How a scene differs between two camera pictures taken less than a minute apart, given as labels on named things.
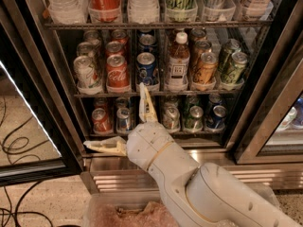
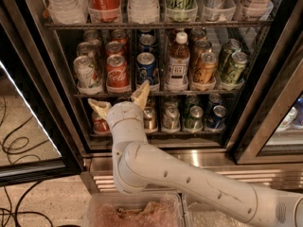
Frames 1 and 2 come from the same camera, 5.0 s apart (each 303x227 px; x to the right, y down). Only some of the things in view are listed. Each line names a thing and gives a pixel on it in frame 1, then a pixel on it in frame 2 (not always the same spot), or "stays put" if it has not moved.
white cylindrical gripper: [147, 143] -> [124, 115]
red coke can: [117, 74] stays put
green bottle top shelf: [181, 1] stays put
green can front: [237, 67] stays put
